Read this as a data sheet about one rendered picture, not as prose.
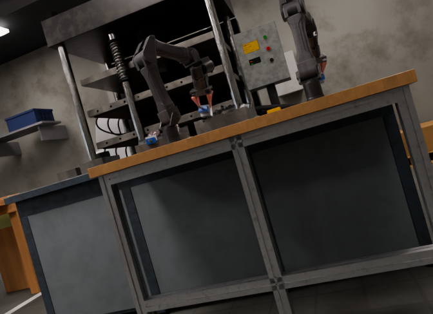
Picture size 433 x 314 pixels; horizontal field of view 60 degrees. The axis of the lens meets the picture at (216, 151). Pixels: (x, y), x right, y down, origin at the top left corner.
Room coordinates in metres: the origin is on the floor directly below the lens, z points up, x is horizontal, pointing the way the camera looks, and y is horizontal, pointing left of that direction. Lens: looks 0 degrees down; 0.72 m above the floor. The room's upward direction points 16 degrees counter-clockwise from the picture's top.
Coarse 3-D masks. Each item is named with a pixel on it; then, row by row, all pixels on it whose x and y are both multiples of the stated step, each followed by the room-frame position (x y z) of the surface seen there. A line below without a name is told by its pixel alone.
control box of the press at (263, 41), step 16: (256, 32) 2.57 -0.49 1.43; (272, 32) 2.55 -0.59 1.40; (240, 48) 2.61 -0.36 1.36; (256, 48) 2.58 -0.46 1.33; (272, 48) 2.56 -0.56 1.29; (256, 64) 2.59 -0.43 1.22; (272, 64) 2.56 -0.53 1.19; (256, 80) 2.59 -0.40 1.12; (272, 80) 2.57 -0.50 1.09; (288, 80) 2.67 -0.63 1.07; (272, 96) 2.63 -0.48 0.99
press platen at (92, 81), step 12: (204, 36) 2.63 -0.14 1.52; (204, 48) 2.81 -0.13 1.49; (216, 48) 2.91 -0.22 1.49; (228, 48) 3.05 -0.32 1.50; (168, 60) 2.85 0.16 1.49; (216, 60) 3.28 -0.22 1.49; (108, 72) 2.81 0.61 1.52; (132, 72) 2.90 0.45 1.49; (180, 72) 3.34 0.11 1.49; (84, 84) 2.87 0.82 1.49; (96, 84) 2.95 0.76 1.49; (108, 84) 3.05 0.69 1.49; (120, 84) 3.17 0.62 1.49; (132, 84) 3.28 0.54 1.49; (144, 84) 3.41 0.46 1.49
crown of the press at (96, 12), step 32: (96, 0) 2.66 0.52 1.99; (128, 0) 2.60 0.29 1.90; (160, 0) 2.55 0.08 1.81; (192, 0) 2.67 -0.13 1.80; (224, 0) 2.85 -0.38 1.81; (64, 32) 2.73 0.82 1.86; (96, 32) 2.75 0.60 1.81; (128, 32) 2.93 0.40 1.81; (160, 32) 2.96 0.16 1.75; (192, 32) 3.35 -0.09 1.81
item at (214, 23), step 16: (208, 0) 2.50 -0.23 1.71; (208, 16) 2.53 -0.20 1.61; (224, 16) 3.17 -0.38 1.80; (64, 48) 2.80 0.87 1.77; (224, 48) 2.51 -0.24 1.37; (64, 64) 2.78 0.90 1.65; (224, 64) 2.51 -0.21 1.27; (240, 64) 3.17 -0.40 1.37; (240, 80) 3.18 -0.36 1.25; (80, 112) 2.78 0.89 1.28; (256, 112) 3.19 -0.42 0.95; (128, 128) 3.45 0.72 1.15
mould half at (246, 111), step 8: (248, 104) 2.03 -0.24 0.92; (224, 112) 2.06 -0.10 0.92; (240, 112) 1.76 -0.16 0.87; (248, 112) 1.81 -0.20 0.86; (200, 120) 1.81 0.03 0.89; (216, 120) 1.79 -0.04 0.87; (224, 120) 1.78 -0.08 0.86; (232, 120) 1.77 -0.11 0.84; (240, 120) 1.76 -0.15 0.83; (200, 128) 1.81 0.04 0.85; (208, 128) 1.80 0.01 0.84; (216, 128) 1.79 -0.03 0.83
